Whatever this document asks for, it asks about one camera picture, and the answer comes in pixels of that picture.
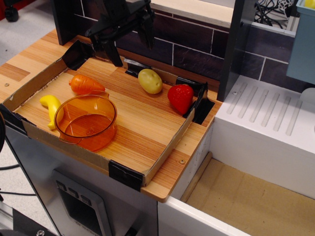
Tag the white toy sink unit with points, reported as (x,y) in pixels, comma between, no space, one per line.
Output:
(254,175)

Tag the black caster wheel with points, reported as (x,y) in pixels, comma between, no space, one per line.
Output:
(11,14)

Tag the orange transparent plastic pot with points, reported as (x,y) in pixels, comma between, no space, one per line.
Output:
(89,121)

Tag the silver toy oven front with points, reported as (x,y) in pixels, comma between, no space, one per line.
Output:
(80,200)

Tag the yellow-green toy potato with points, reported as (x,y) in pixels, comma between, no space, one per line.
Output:
(150,81)

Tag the yellow toy banana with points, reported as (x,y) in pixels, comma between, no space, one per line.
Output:
(55,113)

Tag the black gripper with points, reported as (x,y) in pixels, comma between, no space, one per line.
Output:
(117,19)

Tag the red toy strawberry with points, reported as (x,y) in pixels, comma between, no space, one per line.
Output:
(181,97)

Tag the cardboard fence with black tape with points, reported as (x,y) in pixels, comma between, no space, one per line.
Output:
(153,143)

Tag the dark grey vertical post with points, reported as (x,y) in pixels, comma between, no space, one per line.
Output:
(242,19)

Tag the dark left back post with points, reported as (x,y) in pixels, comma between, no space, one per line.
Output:
(67,15)

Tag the orange toy carrot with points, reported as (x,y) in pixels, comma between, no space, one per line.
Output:
(82,85)

